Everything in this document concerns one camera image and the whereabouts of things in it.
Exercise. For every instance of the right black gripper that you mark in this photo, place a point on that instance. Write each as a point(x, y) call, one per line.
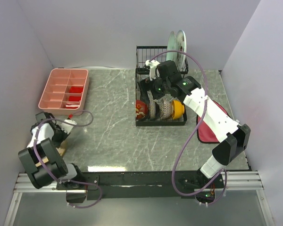
point(146, 84)

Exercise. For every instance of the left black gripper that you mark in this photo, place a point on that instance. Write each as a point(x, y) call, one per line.
point(57, 144)

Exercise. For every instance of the beige bird plate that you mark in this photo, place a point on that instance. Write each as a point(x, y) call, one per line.
point(61, 150)

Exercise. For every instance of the white bowl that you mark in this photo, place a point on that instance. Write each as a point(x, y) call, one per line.
point(141, 110)

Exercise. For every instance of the brown glazed bowl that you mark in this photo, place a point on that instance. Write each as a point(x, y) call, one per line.
point(153, 110)

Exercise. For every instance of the patterned purple bowl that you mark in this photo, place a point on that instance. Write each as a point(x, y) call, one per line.
point(166, 109)

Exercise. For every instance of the black wire dish rack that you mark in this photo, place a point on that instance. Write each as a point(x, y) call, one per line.
point(142, 71)

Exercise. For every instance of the orange bowl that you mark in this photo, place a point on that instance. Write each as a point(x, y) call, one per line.
point(178, 109)

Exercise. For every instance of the mint green flower plate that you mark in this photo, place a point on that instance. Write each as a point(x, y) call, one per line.
point(171, 45)

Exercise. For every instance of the watermelon pattern plate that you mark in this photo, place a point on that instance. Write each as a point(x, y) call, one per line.
point(181, 46)

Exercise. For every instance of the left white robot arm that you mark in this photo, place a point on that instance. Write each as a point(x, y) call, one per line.
point(41, 158)

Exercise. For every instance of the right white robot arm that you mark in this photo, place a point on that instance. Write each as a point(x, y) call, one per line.
point(232, 136)

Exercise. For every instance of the red block in tray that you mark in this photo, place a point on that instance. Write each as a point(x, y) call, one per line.
point(74, 98)
point(76, 89)

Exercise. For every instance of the pink compartment organizer tray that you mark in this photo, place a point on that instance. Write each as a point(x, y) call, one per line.
point(55, 95)

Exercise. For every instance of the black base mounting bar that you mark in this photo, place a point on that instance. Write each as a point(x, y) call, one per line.
point(140, 184)

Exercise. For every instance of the pink red cloth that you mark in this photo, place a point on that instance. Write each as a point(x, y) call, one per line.
point(204, 133)

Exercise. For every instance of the aluminium rail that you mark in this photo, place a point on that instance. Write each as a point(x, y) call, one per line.
point(236, 181)

